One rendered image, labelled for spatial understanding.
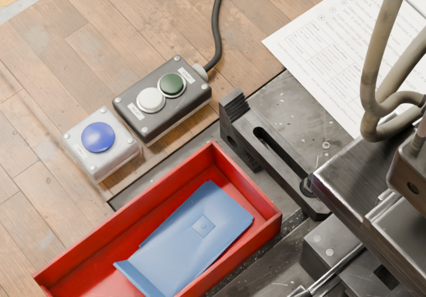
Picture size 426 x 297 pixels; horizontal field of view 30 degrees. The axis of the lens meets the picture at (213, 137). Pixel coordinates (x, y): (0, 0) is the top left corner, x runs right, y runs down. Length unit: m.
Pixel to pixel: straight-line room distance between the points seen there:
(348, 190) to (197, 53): 0.41
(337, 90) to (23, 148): 0.40
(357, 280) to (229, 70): 0.34
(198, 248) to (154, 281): 0.06
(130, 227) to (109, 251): 0.04
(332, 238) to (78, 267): 0.29
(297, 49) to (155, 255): 0.33
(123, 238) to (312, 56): 0.34
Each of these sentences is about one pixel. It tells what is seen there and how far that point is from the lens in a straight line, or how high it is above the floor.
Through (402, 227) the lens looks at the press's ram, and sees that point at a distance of 0.64.
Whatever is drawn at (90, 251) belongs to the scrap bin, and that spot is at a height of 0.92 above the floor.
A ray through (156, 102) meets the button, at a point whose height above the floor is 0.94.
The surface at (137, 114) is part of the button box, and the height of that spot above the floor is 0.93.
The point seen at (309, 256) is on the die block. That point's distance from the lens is 0.86.
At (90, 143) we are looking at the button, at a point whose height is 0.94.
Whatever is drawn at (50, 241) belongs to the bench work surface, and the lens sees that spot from 0.95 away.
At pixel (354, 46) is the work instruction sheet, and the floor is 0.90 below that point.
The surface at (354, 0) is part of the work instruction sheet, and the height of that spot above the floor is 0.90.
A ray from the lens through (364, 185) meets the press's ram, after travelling 0.69.
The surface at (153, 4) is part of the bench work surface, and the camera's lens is 1.08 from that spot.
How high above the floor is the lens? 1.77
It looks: 63 degrees down
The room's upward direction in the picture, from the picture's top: 4 degrees counter-clockwise
